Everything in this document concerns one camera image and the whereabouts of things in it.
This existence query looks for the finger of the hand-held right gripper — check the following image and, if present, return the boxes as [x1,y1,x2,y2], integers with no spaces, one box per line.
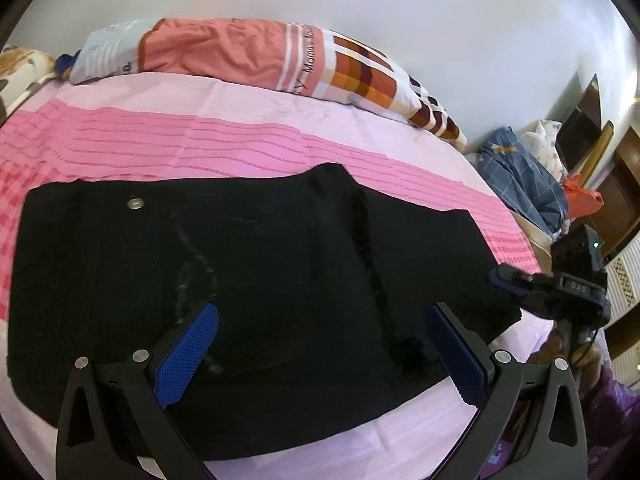
[489,264,532,307]

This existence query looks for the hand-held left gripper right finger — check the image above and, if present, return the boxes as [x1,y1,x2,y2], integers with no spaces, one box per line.
[426,302,587,480]

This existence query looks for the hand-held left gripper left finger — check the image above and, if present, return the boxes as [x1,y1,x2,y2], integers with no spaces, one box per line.
[55,301,221,480]

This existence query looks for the black pants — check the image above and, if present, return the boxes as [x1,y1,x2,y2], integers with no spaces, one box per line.
[7,162,523,461]

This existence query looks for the person's right hand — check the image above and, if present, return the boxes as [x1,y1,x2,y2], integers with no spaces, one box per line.
[527,322,603,386]

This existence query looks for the white lattice panel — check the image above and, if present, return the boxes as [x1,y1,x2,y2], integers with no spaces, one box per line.
[602,237,640,378]

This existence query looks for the orange plastic bag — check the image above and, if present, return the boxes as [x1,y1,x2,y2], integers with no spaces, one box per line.
[562,174,606,220]

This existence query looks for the dark wooden cabinet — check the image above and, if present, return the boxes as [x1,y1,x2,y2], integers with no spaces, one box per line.
[595,125,640,261]

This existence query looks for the blue plaid cloth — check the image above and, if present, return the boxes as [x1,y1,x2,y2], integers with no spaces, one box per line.
[476,127,571,237]

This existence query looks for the white floral cloth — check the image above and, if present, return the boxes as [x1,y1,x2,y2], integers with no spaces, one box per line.
[517,119,569,178]

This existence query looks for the wooden chair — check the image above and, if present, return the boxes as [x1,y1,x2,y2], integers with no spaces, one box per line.
[554,74,616,188]

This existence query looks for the pink checked bed sheet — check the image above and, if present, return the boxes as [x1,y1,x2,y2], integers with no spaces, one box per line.
[0,71,556,480]

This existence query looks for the orange striped pillow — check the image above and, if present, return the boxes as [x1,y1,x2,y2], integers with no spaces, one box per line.
[67,17,468,151]

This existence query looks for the dark blue cloth item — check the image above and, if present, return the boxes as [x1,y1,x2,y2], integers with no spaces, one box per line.
[54,52,82,82]

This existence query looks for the cream floral blanket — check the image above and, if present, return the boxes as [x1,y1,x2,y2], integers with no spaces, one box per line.
[0,45,58,121]

